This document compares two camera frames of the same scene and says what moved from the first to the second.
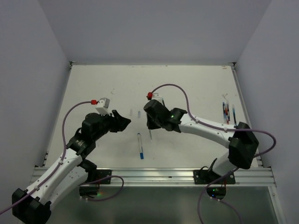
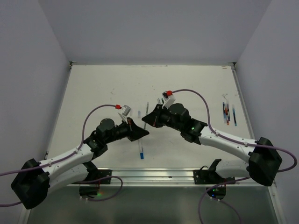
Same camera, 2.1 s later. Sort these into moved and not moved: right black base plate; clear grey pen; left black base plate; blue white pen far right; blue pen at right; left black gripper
Moved: left black gripper; clear grey pen
Not moved: right black base plate; blue pen at right; blue white pen far right; left black base plate
